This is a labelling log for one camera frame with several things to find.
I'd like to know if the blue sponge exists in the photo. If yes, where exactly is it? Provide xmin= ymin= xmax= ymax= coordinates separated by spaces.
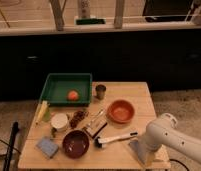
xmin=36 ymin=137 xmax=59 ymax=158

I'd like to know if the yellow corn cob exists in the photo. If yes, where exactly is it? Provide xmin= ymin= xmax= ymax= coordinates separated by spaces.
xmin=36 ymin=101 xmax=48 ymax=124

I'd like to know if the green block on ledge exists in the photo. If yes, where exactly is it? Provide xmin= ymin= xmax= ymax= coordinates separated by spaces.
xmin=76 ymin=18 xmax=105 ymax=25

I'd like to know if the orange bowl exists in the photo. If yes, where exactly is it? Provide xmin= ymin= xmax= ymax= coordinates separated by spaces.
xmin=107 ymin=100 xmax=135 ymax=124

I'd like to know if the small metal cup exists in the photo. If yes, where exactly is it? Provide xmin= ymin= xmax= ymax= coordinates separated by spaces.
xmin=95 ymin=84 xmax=106 ymax=100

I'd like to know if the red tomato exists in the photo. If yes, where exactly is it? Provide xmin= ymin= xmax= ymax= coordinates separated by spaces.
xmin=67 ymin=90 xmax=79 ymax=101

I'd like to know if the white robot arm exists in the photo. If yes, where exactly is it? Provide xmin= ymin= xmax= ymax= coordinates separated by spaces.
xmin=137 ymin=113 xmax=201 ymax=164

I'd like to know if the metal utensil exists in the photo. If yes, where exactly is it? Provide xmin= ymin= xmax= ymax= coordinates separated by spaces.
xmin=86 ymin=109 xmax=104 ymax=127

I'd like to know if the black floor cable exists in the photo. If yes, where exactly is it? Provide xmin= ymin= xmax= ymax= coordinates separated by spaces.
xmin=169 ymin=158 xmax=192 ymax=171

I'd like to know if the white round container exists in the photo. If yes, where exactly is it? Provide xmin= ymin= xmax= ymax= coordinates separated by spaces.
xmin=50 ymin=113 xmax=68 ymax=131

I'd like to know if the green plastic tray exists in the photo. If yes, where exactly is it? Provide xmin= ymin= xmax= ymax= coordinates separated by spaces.
xmin=39 ymin=73 xmax=92 ymax=107

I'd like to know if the brown dried food pile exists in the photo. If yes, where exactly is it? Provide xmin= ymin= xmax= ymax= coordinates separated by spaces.
xmin=70 ymin=110 xmax=88 ymax=129

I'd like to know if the grey towel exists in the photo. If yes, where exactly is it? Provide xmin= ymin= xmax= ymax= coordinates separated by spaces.
xmin=129 ymin=140 xmax=144 ymax=162

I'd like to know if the wooden table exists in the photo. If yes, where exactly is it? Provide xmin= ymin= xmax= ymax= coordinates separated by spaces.
xmin=17 ymin=81 xmax=172 ymax=171

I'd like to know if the black and wood block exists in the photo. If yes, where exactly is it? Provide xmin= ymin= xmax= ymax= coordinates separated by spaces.
xmin=83 ymin=120 xmax=107 ymax=139

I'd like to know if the black pole stand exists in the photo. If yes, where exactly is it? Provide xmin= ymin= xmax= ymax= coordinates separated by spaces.
xmin=3 ymin=122 xmax=19 ymax=171

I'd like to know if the purple bowl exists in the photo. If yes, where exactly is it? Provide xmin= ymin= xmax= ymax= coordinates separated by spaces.
xmin=62 ymin=130 xmax=90 ymax=159

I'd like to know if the white handled black brush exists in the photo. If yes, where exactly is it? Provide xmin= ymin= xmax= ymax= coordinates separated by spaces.
xmin=94 ymin=132 xmax=138 ymax=148

